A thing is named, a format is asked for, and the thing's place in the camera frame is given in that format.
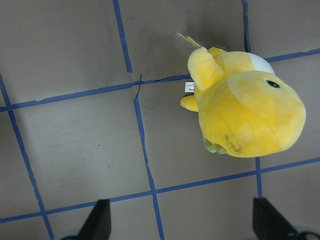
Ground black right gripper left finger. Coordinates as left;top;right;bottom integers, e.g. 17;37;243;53
75;199;111;240

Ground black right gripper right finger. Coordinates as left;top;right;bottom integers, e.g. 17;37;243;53
252;197;304;240

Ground yellow plush toy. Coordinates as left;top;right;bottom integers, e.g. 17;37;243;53
180;37;306;158

